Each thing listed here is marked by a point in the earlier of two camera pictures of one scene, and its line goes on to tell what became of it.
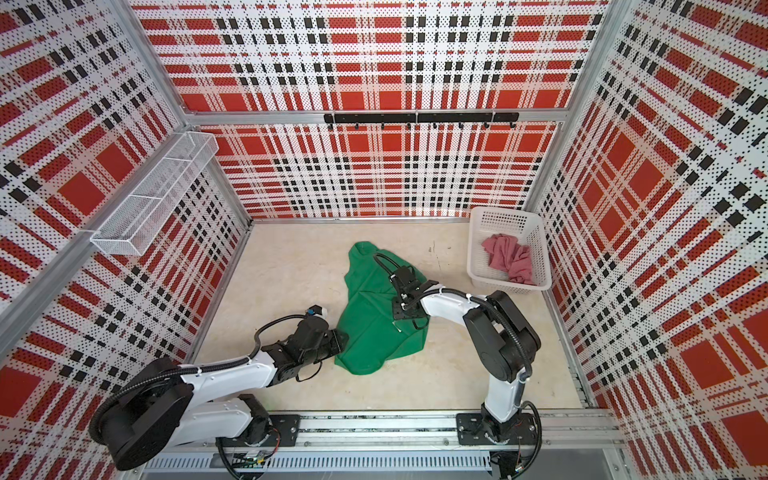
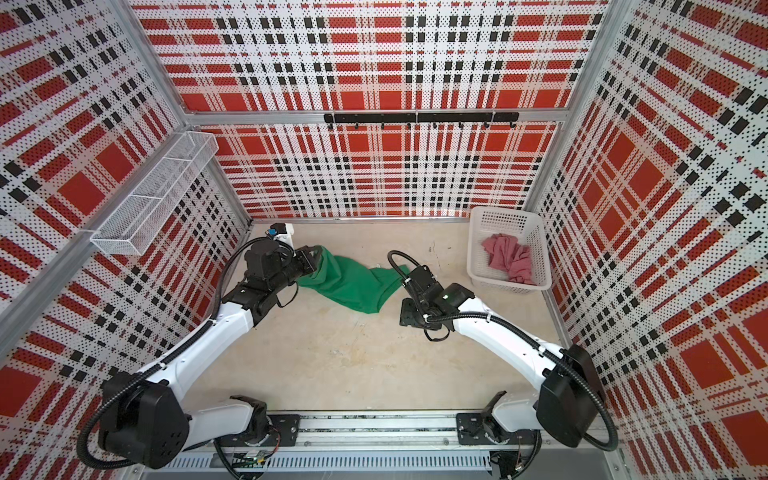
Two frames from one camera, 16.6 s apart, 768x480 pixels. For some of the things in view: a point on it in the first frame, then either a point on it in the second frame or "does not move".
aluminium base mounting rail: x=375 y=429 does not move
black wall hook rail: x=484 y=118 does not move
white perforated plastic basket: x=507 y=251 does not move
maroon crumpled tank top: x=506 y=253 does not move
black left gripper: x=337 y=344 -> x=309 y=262
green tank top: x=374 y=336 -> x=358 y=286
